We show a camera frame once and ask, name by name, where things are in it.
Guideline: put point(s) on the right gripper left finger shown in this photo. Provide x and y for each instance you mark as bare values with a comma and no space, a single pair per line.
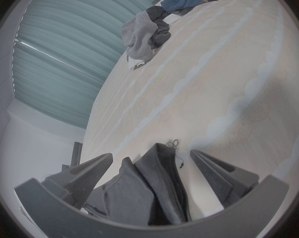
90,176

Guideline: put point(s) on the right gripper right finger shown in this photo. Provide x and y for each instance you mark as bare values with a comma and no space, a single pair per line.
213,180

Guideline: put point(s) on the black T-shirt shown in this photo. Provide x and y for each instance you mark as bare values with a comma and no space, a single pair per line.
144,192

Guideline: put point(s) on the bed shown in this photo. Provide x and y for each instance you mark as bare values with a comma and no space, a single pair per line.
213,83

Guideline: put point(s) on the pile of clothes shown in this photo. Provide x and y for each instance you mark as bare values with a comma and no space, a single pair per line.
142,36

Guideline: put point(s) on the black chest of drawers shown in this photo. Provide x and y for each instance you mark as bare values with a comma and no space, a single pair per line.
76,155

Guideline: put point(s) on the blue-green curtain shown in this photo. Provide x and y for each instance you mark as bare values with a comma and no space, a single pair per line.
53,88
85,23

